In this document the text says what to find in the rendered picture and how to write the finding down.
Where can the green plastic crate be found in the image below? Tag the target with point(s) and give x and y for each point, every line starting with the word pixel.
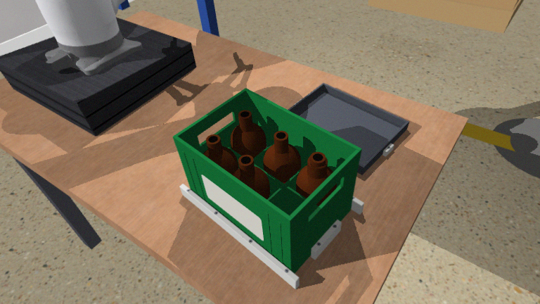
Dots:
pixel 289 238

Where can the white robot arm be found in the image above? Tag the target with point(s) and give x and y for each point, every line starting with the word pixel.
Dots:
pixel 87 33

